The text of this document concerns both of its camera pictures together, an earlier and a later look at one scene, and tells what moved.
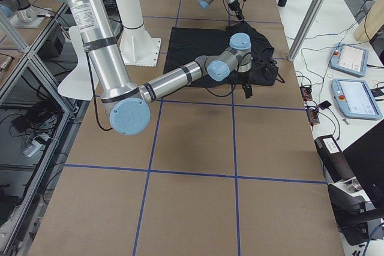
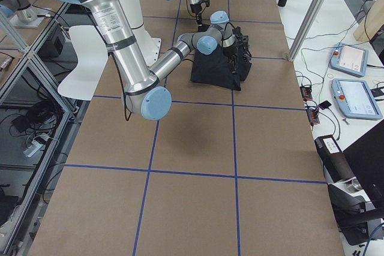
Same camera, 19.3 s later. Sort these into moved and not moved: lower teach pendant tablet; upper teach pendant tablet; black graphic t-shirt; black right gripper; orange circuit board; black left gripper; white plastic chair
Moved: black right gripper; black graphic t-shirt; black left gripper
Not moved: white plastic chair; orange circuit board; lower teach pendant tablet; upper teach pendant tablet
